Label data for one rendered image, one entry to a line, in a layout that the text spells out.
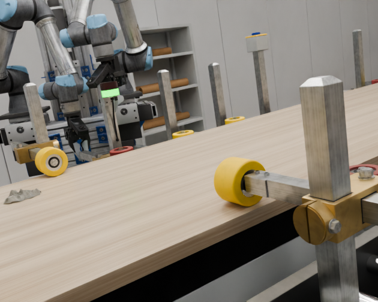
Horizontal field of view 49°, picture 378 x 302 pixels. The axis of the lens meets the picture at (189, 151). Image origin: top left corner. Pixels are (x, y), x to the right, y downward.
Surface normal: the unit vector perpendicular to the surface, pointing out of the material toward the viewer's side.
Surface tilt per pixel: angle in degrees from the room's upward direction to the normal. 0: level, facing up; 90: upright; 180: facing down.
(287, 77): 90
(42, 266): 0
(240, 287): 90
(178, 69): 90
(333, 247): 90
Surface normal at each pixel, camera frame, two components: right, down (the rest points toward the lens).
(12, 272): -0.15, -0.97
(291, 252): 0.55, 0.09
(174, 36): -0.75, 0.25
